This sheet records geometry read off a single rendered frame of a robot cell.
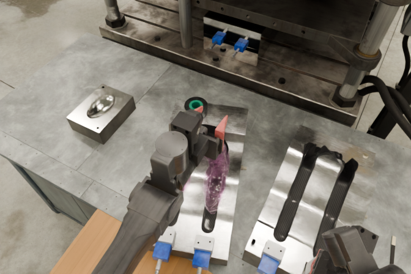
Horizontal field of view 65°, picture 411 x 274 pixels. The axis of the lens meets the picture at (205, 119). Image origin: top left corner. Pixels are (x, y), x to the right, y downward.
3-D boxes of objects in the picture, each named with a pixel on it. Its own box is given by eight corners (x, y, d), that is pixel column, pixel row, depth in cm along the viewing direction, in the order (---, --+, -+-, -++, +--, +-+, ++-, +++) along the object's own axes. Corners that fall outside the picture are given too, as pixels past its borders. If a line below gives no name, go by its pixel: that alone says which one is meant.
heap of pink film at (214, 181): (221, 216, 93) (222, 204, 87) (162, 205, 95) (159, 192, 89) (233, 144, 109) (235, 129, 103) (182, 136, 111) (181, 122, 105)
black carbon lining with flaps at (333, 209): (324, 268, 83) (336, 256, 76) (266, 238, 88) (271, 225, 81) (352, 165, 103) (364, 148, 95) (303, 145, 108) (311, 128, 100)
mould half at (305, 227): (333, 309, 83) (351, 298, 73) (241, 259, 91) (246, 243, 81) (369, 162, 111) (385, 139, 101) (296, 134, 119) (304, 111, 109)
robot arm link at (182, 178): (170, 142, 63) (151, 169, 59) (196, 152, 62) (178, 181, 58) (173, 161, 68) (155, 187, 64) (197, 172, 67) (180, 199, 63)
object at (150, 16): (351, 126, 131) (358, 114, 126) (101, 35, 170) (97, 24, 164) (384, 21, 179) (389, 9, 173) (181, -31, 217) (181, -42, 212)
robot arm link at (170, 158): (157, 123, 59) (117, 174, 52) (199, 139, 56) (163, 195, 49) (162, 158, 68) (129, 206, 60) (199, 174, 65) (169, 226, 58)
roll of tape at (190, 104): (203, 122, 109) (203, 115, 106) (181, 117, 110) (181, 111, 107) (210, 106, 114) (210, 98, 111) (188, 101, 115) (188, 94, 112)
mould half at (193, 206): (226, 266, 90) (229, 254, 81) (137, 248, 93) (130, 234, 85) (246, 128, 121) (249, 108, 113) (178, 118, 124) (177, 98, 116)
